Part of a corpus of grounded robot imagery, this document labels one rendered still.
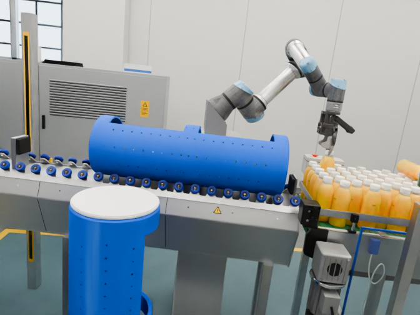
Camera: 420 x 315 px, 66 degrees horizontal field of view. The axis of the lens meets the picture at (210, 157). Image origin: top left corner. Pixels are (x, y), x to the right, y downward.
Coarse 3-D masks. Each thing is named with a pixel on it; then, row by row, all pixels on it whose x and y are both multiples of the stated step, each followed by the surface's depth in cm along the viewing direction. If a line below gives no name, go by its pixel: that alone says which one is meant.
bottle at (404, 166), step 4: (404, 160) 161; (408, 160) 161; (400, 164) 161; (404, 164) 157; (408, 164) 155; (412, 164) 153; (416, 164) 152; (400, 168) 160; (404, 168) 156; (408, 168) 153; (412, 168) 150; (416, 168) 149; (404, 172) 157; (408, 172) 153; (412, 172) 150; (416, 172) 148; (412, 176) 150; (416, 176) 148
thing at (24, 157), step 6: (12, 138) 155; (18, 138) 157; (24, 138) 160; (30, 138) 164; (12, 144) 156; (18, 144) 156; (24, 144) 160; (30, 144) 164; (12, 150) 156; (18, 150) 157; (24, 150) 160; (30, 150) 165; (12, 156) 157; (18, 156) 159; (24, 156) 164; (12, 162) 158; (24, 162) 164; (12, 168) 158
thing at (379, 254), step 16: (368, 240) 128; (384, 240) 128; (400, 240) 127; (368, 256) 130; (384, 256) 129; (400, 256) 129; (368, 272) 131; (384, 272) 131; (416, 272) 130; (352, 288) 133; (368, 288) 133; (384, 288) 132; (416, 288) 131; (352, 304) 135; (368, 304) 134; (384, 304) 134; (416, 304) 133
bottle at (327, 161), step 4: (324, 156) 162; (328, 156) 161; (324, 160) 161; (328, 160) 160; (332, 160) 160; (320, 164) 163; (324, 164) 161; (328, 164) 160; (332, 164) 160; (324, 168) 161
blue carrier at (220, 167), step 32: (96, 128) 145; (128, 128) 145; (192, 128) 147; (96, 160) 145; (128, 160) 143; (160, 160) 142; (192, 160) 141; (224, 160) 140; (256, 160) 139; (288, 160) 139; (256, 192) 148
